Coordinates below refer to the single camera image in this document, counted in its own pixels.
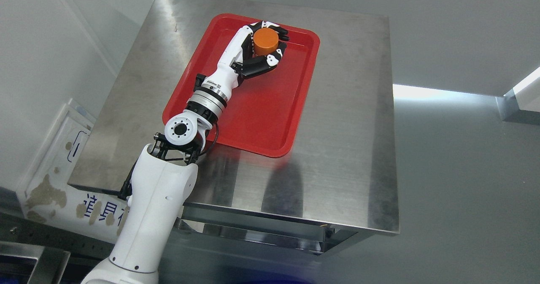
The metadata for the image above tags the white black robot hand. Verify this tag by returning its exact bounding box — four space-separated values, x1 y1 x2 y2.
190 21 289 105

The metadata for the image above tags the orange cylindrical capacitor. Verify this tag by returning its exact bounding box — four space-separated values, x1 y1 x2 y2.
253 28 279 57

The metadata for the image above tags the stainless steel desk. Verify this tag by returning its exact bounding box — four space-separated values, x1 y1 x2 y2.
70 0 400 254

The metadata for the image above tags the white floor sign board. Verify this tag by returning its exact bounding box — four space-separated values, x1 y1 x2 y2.
16 99 127 243

